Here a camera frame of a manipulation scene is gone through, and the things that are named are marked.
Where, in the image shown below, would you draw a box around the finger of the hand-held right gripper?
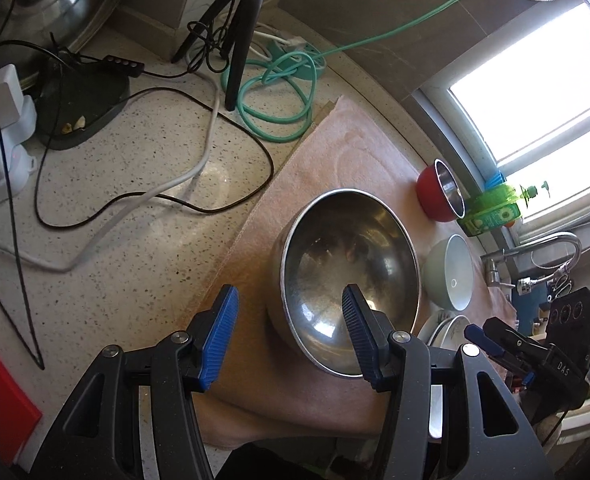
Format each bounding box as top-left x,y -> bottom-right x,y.
464,324 -> 533,386
484,317 -> 550,358

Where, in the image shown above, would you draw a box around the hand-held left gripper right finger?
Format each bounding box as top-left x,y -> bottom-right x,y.
341,283 -> 546,480

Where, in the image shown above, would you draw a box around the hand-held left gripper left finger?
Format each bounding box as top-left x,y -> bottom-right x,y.
32,284 -> 240,480

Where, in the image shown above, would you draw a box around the white bowl with leaf print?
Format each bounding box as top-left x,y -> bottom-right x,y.
427,314 -> 473,348

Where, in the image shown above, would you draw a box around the pale green bowl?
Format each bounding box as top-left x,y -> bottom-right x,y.
421,234 -> 473,311

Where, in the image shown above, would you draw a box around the large steel bowl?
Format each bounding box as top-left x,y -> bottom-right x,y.
266,188 -> 422,378

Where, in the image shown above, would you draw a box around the floral white plate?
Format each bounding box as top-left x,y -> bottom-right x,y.
418,310 -> 446,438

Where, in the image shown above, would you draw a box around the red steel bowl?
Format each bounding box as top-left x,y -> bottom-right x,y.
416,158 -> 466,222

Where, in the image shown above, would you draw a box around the blue knife holder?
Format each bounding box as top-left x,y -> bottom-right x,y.
512,280 -> 556,331

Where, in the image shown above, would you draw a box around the black kitchen scissors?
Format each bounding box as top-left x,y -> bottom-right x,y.
550,272 -> 573,301

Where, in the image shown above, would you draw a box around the steel kitchen faucet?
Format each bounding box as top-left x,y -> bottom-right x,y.
480,231 -> 583,291

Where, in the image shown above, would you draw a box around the green dish soap bottle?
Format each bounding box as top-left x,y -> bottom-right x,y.
457,183 -> 553,237

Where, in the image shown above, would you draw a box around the pink towel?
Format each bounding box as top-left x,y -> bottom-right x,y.
195,94 -> 520,448

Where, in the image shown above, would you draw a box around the red plastic board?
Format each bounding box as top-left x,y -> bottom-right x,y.
0,312 -> 43,466

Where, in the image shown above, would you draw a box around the white framed window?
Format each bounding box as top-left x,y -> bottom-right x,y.
410,0 -> 590,241

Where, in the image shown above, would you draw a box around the dark grey tray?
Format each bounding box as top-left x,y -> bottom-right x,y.
36,55 -> 132,151

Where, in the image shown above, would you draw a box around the white power strip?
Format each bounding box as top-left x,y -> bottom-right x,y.
0,110 -> 38,196

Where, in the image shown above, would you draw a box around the teal power strip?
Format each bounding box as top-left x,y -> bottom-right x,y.
267,40 -> 326,83

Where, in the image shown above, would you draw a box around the black tripod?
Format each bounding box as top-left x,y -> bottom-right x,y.
171,0 -> 282,112

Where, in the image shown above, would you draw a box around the white power adapter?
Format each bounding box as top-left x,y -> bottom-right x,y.
0,63 -> 23,126

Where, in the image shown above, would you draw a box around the white cable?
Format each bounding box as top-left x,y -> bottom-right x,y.
15,30 -> 306,272

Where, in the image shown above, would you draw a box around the teal cable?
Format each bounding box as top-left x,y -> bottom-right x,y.
222,0 -> 513,142

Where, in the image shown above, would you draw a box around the black inline cable switch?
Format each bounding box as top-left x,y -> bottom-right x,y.
102,54 -> 143,78

